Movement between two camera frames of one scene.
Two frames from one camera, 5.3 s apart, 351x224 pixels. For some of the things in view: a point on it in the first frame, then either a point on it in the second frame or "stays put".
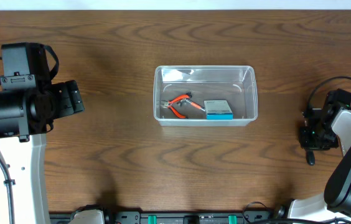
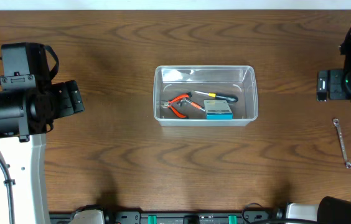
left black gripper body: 70,98 stays put
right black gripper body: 313,143 to 329,84
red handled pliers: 165,104 stays put
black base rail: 178,217 stays put
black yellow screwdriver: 310,157 to 228,98
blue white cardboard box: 218,110 stays put
